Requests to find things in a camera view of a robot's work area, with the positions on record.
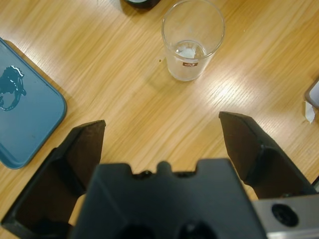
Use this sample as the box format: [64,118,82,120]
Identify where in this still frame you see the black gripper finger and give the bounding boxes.
[1,120,106,230]
[218,111,318,200]

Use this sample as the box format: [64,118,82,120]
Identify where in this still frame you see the clear drinking glass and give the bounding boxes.
[161,0,226,82]

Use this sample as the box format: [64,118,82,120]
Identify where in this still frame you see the white capsule coffee machine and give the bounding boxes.
[119,0,160,9]

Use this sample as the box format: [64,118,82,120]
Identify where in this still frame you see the teal plastic tray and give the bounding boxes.
[0,37,68,170]

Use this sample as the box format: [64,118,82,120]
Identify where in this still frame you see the white paper tab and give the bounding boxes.
[304,101,315,124]

